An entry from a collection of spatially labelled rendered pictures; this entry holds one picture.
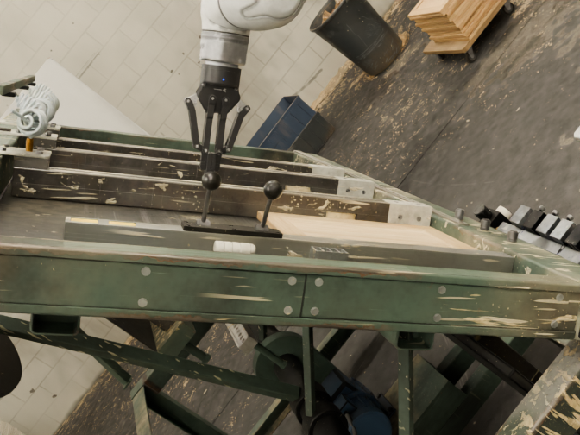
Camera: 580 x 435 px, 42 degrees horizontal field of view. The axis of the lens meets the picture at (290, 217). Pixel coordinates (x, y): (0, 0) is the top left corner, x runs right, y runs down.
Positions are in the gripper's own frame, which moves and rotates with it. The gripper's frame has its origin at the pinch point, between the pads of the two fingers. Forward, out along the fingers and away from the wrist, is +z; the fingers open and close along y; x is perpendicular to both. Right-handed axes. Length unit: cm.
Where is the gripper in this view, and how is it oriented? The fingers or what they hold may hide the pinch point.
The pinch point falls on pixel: (209, 170)
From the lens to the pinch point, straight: 149.0
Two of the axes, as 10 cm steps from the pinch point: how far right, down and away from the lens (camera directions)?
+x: 2.5, 2.0, -9.5
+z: -1.4, 9.8, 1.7
